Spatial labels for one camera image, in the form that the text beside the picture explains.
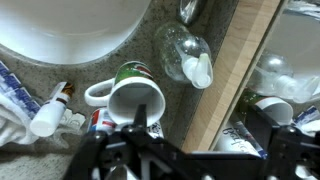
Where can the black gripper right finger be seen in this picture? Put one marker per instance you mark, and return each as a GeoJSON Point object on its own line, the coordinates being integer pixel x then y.
{"type": "Point", "coordinates": [293, 153]}

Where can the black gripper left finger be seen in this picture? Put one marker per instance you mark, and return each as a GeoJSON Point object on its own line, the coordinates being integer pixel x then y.
{"type": "Point", "coordinates": [123, 153]}

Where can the colourless soap pump bottle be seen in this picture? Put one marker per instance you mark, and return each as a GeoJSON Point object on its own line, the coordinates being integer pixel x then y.
{"type": "Point", "coordinates": [180, 53]}

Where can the small white bottle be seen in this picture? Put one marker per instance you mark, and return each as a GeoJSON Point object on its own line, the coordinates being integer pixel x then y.
{"type": "Point", "coordinates": [50, 115]}

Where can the wood framed mirror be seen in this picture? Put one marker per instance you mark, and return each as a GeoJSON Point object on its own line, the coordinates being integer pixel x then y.
{"type": "Point", "coordinates": [230, 66]}

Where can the white mug with green print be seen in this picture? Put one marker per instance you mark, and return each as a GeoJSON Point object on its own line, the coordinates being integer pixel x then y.
{"type": "Point", "coordinates": [133, 96]}

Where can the clear plastic wrapper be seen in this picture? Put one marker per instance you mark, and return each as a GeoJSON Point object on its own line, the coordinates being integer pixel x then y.
{"type": "Point", "coordinates": [71, 121]}

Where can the white towel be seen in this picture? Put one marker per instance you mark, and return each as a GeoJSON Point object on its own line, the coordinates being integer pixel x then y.
{"type": "Point", "coordinates": [11, 126]}

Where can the blue white packet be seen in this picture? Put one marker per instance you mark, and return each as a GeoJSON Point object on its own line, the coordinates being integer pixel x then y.
{"type": "Point", "coordinates": [18, 93]}

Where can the white oval sink basin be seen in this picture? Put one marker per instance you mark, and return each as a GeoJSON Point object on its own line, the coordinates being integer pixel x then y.
{"type": "Point", "coordinates": [66, 26]}

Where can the chrome faucet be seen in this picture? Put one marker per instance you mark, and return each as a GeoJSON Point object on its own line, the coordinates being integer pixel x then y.
{"type": "Point", "coordinates": [190, 10]}

